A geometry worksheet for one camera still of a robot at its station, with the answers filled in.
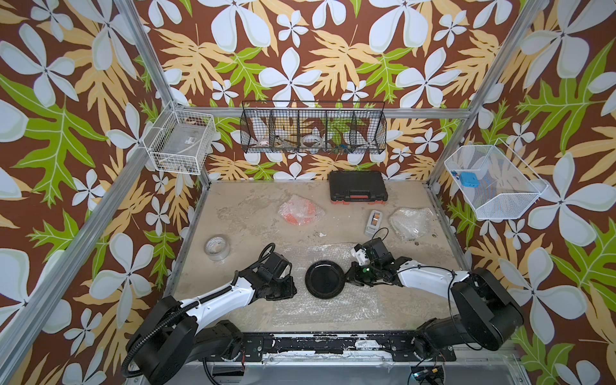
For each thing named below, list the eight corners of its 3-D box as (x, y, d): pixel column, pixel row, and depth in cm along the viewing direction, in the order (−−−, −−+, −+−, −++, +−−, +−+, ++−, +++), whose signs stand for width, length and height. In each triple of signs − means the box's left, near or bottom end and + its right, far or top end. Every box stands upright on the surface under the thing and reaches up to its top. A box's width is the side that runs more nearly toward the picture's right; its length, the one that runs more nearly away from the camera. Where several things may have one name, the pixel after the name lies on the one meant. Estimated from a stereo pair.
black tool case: (330, 206, 113) (331, 198, 109) (328, 178, 125) (329, 170, 121) (386, 206, 113) (389, 198, 109) (378, 178, 125) (381, 170, 121)
